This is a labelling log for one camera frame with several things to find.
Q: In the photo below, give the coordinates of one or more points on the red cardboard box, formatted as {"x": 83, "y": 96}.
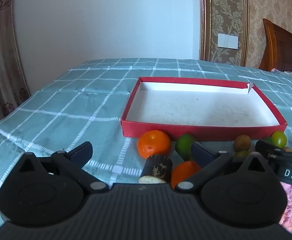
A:
{"x": 198, "y": 110}

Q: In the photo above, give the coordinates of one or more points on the gold wall moulding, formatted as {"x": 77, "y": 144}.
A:
{"x": 204, "y": 17}

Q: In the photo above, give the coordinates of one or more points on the green cucumber piece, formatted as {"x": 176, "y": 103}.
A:
{"x": 267, "y": 140}

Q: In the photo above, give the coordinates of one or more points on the brown round fruit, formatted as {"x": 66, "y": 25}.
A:
{"x": 287, "y": 149}
{"x": 242, "y": 142}

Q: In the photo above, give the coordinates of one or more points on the dark green lime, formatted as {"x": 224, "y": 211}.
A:
{"x": 183, "y": 145}

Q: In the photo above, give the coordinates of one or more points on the green checked blanket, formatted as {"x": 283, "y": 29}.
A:
{"x": 61, "y": 117}

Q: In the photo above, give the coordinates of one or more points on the white light switch panel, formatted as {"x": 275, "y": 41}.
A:
{"x": 227, "y": 40}

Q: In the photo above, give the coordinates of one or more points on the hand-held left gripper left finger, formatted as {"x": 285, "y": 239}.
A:
{"x": 82, "y": 153}

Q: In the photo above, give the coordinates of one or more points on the beige patterned curtain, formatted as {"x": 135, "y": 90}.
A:
{"x": 0, "y": 55}

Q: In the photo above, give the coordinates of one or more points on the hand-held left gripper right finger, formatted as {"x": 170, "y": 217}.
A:
{"x": 201, "y": 155}

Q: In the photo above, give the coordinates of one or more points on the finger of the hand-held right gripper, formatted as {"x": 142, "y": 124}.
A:
{"x": 263, "y": 147}

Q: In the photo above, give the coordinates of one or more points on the orange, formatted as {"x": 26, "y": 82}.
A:
{"x": 153, "y": 142}
{"x": 183, "y": 173}

